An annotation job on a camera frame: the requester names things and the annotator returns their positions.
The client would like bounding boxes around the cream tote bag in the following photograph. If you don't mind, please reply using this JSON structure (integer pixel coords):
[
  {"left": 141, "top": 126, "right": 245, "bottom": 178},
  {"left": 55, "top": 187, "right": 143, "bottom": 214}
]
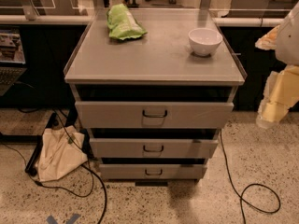
[{"left": 36, "top": 126, "right": 88, "bottom": 182}]

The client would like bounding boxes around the black floor cable left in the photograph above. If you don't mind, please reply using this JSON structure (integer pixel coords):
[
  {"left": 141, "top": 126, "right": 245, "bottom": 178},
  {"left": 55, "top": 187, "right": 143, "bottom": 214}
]
[{"left": 0, "top": 107, "right": 108, "bottom": 224}]

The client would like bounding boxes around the white ceramic bowl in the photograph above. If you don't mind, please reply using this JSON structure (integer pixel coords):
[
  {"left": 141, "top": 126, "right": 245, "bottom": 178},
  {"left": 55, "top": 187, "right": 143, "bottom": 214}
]
[{"left": 189, "top": 28, "right": 223, "bottom": 56}]

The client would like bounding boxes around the black floor cable right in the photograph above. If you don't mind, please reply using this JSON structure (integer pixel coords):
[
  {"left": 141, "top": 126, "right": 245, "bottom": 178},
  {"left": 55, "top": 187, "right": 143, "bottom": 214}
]
[{"left": 219, "top": 128, "right": 282, "bottom": 224}]

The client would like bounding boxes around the green chip bag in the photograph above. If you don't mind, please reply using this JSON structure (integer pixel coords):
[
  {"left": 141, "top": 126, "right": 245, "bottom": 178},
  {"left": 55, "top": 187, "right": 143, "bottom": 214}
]
[{"left": 107, "top": 4, "right": 147, "bottom": 40}]

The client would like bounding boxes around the laptop computer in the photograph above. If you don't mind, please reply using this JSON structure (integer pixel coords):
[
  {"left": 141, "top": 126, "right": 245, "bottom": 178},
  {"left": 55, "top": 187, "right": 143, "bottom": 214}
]
[{"left": 0, "top": 25, "right": 27, "bottom": 96}]

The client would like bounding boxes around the black floor cable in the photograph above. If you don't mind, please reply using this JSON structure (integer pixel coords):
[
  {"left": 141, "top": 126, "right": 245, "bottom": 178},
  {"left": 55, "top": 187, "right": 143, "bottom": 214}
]
[
  {"left": 219, "top": 128, "right": 282, "bottom": 224},
  {"left": 0, "top": 107, "right": 108, "bottom": 224}
]

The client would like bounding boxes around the grey bottom drawer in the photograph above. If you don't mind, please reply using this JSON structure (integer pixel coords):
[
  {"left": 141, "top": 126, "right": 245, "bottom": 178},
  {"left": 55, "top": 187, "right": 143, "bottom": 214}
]
[{"left": 99, "top": 164, "right": 206, "bottom": 180}]

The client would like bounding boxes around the grey drawer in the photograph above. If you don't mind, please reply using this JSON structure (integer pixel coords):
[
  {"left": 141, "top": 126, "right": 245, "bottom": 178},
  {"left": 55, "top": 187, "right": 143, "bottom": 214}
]
[
  {"left": 99, "top": 164, "right": 206, "bottom": 180},
  {"left": 75, "top": 101, "right": 234, "bottom": 129},
  {"left": 90, "top": 138, "right": 218, "bottom": 158}
]

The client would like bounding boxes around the white horizontal rail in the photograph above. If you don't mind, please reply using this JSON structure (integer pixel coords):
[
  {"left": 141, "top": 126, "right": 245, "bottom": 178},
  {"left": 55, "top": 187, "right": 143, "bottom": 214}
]
[{"left": 0, "top": 15, "right": 282, "bottom": 27}]

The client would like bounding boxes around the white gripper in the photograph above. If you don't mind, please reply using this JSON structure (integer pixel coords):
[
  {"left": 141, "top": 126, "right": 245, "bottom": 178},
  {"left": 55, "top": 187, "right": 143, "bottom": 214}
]
[{"left": 255, "top": 26, "right": 299, "bottom": 129}]

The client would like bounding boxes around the grey middle drawer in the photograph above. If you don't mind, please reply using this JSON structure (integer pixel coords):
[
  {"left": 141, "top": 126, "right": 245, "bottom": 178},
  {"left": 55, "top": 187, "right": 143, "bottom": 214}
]
[{"left": 90, "top": 138, "right": 218, "bottom": 158}]

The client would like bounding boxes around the grey top drawer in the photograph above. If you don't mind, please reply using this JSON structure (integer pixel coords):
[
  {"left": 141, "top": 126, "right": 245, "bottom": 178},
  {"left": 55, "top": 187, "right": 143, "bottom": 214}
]
[{"left": 75, "top": 101, "right": 234, "bottom": 129}]

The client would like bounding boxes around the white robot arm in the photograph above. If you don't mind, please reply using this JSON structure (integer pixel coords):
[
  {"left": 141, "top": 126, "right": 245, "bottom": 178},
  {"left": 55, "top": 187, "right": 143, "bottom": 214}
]
[{"left": 255, "top": 3, "right": 299, "bottom": 129}]

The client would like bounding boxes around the grey drawer cabinet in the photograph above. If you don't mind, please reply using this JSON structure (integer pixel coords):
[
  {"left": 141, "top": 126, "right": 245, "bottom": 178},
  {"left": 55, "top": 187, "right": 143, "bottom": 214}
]
[{"left": 64, "top": 8, "right": 246, "bottom": 168}]

